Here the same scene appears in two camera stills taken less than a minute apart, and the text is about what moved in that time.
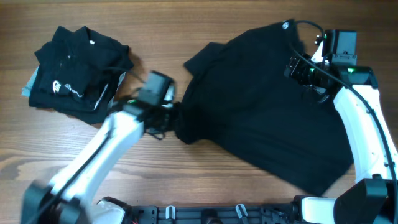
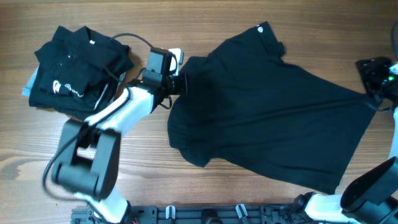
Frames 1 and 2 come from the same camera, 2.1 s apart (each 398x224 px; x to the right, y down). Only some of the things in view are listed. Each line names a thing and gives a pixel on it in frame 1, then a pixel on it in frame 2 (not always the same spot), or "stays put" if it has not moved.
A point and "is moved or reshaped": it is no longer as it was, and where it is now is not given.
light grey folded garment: (27, 90) stays put
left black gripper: (161, 128) to (183, 87)
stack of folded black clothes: (79, 73) stays put
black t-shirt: (242, 102) is moved or reshaped
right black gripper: (294, 69) to (372, 79)
